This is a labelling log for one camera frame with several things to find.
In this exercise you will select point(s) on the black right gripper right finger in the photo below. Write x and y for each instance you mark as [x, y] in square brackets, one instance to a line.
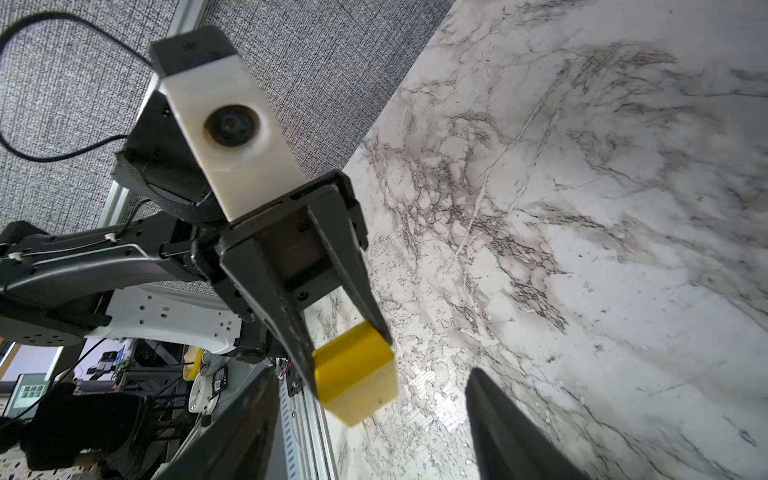
[507, 444]

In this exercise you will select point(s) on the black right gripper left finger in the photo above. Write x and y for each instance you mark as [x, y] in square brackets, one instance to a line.
[238, 444]

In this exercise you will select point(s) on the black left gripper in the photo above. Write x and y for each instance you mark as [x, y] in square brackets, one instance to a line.
[287, 248]

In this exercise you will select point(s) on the yellow wooden cube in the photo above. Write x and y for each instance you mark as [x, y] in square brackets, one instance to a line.
[355, 374]

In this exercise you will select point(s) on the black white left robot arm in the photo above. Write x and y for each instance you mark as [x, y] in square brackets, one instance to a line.
[54, 288]

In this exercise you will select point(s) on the aluminium front rail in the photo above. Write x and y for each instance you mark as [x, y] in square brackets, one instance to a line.
[306, 437]

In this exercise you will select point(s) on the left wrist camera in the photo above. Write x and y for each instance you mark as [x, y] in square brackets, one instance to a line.
[207, 147]

